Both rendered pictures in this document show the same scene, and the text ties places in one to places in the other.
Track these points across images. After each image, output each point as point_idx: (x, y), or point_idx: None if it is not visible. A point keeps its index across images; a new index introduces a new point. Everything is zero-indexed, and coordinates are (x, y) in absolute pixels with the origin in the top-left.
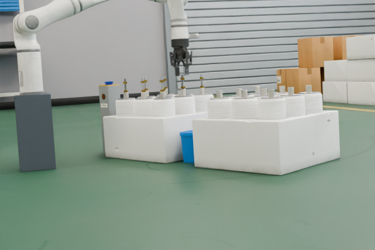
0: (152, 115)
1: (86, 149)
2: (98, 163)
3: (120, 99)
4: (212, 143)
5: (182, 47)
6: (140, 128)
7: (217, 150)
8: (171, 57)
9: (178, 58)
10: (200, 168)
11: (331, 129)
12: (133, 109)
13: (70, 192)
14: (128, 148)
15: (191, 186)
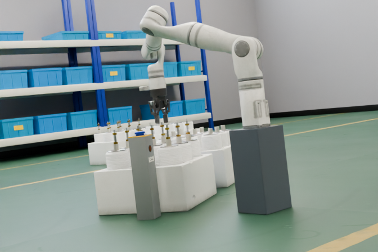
0: (197, 155)
1: (126, 231)
2: (227, 203)
3: (178, 144)
4: (230, 164)
5: (164, 96)
6: (203, 167)
7: (232, 169)
8: (155, 106)
9: (162, 107)
10: (231, 185)
11: None
12: (188, 152)
13: (339, 181)
14: (199, 191)
15: (292, 175)
